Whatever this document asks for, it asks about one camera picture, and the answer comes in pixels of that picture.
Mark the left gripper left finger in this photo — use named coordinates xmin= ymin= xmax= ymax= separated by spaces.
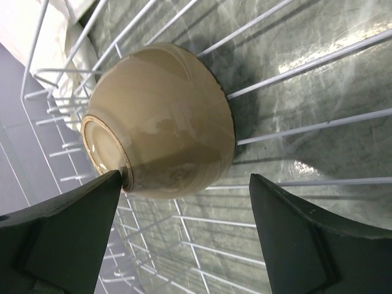
xmin=1 ymin=170 xmax=122 ymax=293

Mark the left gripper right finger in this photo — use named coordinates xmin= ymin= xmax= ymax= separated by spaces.
xmin=249 ymin=174 xmax=391 ymax=293

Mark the tan ceramic bowl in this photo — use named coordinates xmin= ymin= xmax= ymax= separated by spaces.
xmin=81 ymin=43 xmax=236 ymax=199

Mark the white folded cloth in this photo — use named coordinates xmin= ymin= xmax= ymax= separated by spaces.
xmin=1 ymin=1 xmax=97 ymax=131

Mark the white wire dish rack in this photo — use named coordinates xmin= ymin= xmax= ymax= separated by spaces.
xmin=21 ymin=1 xmax=391 ymax=293

